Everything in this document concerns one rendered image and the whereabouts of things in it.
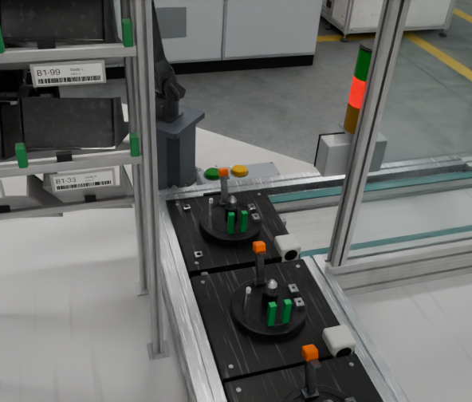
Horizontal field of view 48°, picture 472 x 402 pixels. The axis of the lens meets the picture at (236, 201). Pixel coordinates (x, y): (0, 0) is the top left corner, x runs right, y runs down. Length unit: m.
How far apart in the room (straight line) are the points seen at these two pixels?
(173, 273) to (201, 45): 3.26
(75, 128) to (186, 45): 3.42
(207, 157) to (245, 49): 2.77
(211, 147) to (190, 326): 0.79
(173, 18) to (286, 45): 0.95
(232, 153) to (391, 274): 0.66
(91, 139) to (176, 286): 0.38
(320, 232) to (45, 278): 0.63
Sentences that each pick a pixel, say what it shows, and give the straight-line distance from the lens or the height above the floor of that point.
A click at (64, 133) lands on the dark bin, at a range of 0.81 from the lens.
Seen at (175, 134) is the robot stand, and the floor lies 1.06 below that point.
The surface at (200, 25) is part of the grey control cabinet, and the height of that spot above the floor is 0.39.
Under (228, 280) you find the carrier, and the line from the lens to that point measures 1.06.
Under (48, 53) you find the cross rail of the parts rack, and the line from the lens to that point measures 0.70.
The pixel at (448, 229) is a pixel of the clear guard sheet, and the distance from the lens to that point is 1.25.
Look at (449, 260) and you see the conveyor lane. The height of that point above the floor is 0.92.
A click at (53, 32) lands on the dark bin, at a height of 1.48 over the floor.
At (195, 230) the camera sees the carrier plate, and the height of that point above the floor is 0.97.
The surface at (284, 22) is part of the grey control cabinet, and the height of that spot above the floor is 0.38.
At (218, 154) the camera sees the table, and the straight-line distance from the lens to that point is 1.63.
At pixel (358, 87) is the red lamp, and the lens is 0.94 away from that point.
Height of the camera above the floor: 1.72
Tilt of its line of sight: 37 degrees down
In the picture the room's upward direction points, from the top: 4 degrees clockwise
